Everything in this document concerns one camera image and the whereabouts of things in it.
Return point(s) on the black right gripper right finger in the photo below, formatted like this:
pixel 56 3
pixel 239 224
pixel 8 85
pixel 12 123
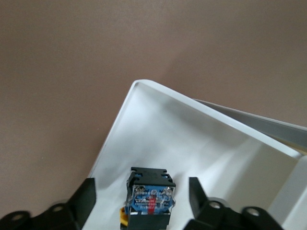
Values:
pixel 199 198

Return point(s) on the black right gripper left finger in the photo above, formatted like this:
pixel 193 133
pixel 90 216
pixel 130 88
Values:
pixel 81 203

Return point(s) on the red push button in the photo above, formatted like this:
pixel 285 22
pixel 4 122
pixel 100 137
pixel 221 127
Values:
pixel 151 196

